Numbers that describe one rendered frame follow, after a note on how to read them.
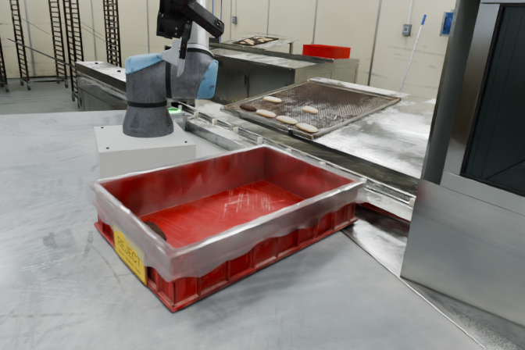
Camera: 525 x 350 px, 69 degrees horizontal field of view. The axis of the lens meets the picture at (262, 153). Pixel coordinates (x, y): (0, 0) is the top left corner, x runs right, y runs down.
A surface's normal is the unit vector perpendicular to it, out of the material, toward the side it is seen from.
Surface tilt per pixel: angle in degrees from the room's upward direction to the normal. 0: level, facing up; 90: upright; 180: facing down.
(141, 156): 90
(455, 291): 90
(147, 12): 90
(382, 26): 90
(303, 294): 0
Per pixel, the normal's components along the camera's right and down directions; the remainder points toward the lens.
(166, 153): 0.42, 0.31
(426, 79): -0.77, 0.16
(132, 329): 0.06, -0.95
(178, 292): 0.67, 0.27
